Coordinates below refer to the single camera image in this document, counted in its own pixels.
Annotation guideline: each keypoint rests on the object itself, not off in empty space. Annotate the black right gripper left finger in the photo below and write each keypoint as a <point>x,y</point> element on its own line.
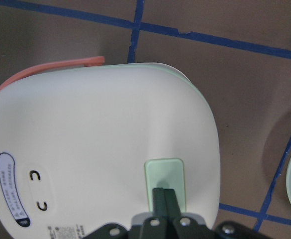
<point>154,225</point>

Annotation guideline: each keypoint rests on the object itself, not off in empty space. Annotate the white rice cooker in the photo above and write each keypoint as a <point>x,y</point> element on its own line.
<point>83,147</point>

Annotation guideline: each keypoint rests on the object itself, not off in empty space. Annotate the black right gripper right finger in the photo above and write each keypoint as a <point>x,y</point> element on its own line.
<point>185,225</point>

